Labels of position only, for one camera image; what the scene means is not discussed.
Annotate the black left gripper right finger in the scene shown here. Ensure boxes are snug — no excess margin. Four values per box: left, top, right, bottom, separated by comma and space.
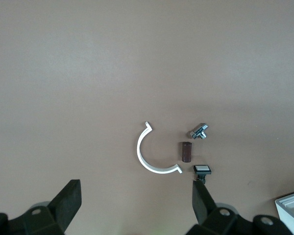
186, 180, 294, 235

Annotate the white half ring clamp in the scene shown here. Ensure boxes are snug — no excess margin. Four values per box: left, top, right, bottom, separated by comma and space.
136, 121, 184, 175

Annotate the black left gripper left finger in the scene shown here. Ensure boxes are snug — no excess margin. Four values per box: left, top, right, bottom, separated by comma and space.
0, 179, 82, 235

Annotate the black switch white square cap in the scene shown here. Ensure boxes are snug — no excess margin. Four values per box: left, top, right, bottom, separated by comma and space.
192, 165, 213, 184

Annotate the dark brown cylinder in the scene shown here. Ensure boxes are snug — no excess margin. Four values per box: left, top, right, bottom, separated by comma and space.
179, 141, 193, 163

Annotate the white drawer cabinet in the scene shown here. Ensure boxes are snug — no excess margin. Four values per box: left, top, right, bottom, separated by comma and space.
274, 189, 294, 235

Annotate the chrome metal fitting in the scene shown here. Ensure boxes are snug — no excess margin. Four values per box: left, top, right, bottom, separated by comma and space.
187, 122, 209, 140

